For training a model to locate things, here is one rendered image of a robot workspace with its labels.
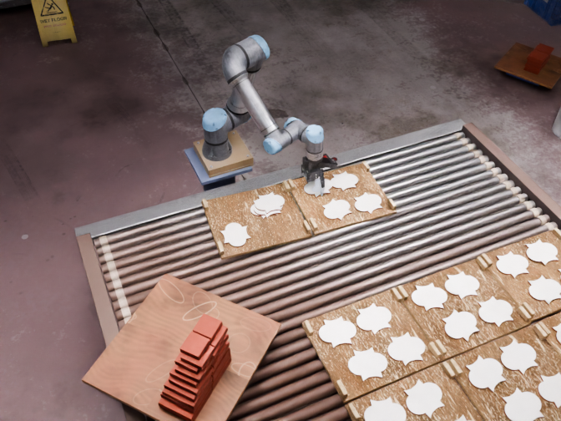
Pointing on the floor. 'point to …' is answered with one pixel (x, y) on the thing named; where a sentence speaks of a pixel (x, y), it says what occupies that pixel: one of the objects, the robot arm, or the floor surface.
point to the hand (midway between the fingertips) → (318, 186)
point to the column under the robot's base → (214, 176)
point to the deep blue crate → (546, 10)
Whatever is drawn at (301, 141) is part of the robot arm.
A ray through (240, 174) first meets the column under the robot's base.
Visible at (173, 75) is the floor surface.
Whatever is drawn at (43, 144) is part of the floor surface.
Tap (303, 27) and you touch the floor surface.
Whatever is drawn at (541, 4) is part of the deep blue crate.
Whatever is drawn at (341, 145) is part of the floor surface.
